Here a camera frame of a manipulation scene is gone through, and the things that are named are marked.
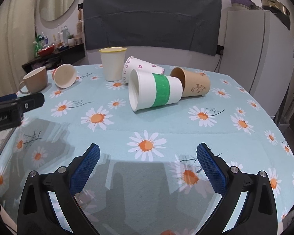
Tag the black wall shelf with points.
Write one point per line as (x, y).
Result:
(70, 55)

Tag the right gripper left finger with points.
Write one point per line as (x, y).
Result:
(36, 215)

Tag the green glass bottle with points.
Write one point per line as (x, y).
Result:
(37, 48)

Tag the person's right hand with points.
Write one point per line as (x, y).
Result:
(168, 232)

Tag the white thermos bottle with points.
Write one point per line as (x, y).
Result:
(65, 33)

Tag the white cup yellow rim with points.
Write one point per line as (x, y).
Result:
(113, 59)

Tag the steel pot on fridge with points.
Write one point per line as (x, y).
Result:
(279, 10)

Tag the beige curtain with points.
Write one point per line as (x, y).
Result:
(17, 34)

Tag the white cup green band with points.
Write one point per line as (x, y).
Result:
(148, 90)

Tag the red bowl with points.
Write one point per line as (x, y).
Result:
(46, 51)

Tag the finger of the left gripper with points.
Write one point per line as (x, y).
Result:
(26, 103)

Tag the beige ceramic mug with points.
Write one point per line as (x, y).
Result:
(35, 81)

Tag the purple pot on fridge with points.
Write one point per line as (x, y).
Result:
(242, 4)

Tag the blue daisy tablecloth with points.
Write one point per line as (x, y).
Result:
(148, 179)

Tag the small potted plant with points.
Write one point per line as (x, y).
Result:
(71, 40)

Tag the white refrigerator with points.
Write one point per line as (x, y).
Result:
(259, 55)

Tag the orange sleeve paper cup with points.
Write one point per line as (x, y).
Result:
(64, 76)

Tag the brown kraft paper cup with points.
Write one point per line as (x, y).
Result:
(194, 84)

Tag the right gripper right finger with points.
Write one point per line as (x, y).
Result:
(258, 214)

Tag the white cup pink hearts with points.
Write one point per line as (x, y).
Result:
(133, 63)

